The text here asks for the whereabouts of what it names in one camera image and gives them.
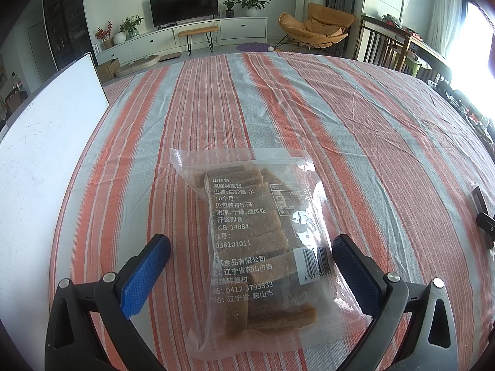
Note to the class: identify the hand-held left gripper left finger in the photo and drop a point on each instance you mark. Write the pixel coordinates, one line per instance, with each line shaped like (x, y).
(143, 274)

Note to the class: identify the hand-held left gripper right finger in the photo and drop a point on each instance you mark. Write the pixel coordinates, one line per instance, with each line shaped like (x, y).
(357, 274)

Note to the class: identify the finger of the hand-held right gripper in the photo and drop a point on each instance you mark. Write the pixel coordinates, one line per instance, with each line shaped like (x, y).
(481, 205)

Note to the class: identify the clear bag of brown bars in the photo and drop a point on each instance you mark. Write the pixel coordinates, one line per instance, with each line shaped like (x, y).
(247, 239)

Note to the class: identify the striped tablecloth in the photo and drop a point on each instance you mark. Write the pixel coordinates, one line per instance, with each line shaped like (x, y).
(348, 123)

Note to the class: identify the white board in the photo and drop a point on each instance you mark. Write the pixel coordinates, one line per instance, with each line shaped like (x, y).
(42, 154)

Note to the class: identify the wooden dining table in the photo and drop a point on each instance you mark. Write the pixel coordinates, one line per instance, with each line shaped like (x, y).
(429, 52)

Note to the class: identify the wooden dining chair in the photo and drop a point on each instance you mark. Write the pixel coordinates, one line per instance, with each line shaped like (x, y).
(381, 46)

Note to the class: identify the cardboard box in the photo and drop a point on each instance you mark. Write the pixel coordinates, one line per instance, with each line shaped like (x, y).
(107, 70)

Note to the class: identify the beige low pet bed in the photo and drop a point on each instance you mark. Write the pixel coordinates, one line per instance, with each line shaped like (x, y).
(137, 65)

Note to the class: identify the dark flat floor scale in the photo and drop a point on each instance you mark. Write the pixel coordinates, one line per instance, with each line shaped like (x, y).
(170, 57)

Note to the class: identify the white television cabinet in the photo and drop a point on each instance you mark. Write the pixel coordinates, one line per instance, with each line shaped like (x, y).
(154, 42)

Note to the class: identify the red flower plant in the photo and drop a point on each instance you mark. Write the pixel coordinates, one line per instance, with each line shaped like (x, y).
(103, 34)

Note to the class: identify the orange lounge chair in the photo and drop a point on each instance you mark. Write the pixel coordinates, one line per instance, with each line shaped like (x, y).
(313, 27)

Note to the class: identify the green plant in white pot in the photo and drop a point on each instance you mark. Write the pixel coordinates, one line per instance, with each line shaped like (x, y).
(129, 27)

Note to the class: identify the wooden bench with metal legs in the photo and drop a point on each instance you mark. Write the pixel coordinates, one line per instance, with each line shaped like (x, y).
(197, 31)

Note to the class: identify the purple round mat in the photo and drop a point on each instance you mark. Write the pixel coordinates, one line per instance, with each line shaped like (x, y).
(253, 46)

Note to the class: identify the dark tall cabinet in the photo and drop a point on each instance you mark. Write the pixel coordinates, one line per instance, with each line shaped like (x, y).
(62, 19)

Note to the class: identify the black television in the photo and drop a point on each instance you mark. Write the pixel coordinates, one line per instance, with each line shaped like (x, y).
(183, 5)

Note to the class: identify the small potted plant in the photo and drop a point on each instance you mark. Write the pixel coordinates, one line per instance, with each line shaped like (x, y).
(229, 7)

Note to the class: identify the large leafy plant white pot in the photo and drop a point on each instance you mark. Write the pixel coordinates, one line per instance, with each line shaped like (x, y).
(252, 4)

